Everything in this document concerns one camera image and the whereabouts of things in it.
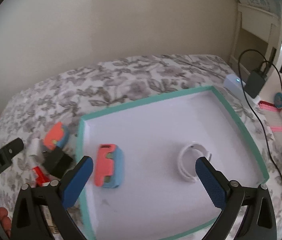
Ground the black charger cable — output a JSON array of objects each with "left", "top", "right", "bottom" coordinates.
[{"left": 238, "top": 49, "right": 282, "bottom": 205}]

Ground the white small charger cube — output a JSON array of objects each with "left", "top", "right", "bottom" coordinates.
[{"left": 27, "top": 138, "right": 43, "bottom": 157}]

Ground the round teal tin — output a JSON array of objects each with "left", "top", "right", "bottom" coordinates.
[{"left": 274, "top": 92, "right": 282, "bottom": 109}]

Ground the black plugged charger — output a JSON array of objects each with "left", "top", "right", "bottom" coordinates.
[{"left": 244, "top": 70, "right": 266, "bottom": 98}]

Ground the teal white shallow box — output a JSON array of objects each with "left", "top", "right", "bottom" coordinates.
[{"left": 76, "top": 86, "right": 269, "bottom": 239}]

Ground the pink zipper pouch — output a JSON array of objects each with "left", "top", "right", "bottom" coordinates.
[{"left": 258, "top": 101, "right": 282, "bottom": 132}]

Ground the white shelf unit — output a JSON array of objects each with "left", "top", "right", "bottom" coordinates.
[{"left": 230, "top": 0, "right": 282, "bottom": 77}]

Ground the white watch band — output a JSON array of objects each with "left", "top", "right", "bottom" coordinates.
[{"left": 177, "top": 141, "right": 212, "bottom": 183}]

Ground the black power adapter block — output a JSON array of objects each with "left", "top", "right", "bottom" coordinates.
[{"left": 42, "top": 146, "right": 73, "bottom": 179}]

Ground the white power bank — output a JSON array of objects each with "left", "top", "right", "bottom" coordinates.
[{"left": 223, "top": 74, "right": 261, "bottom": 108}]

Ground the red white tube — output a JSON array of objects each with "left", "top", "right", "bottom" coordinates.
[{"left": 32, "top": 166, "right": 50, "bottom": 187}]

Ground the coral blue toy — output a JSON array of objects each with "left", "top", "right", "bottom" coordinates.
[
  {"left": 94, "top": 144, "right": 125, "bottom": 189},
  {"left": 43, "top": 122, "right": 70, "bottom": 151}
]

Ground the floral grey white blanket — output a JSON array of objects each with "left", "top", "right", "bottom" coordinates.
[{"left": 0, "top": 54, "right": 282, "bottom": 238}]

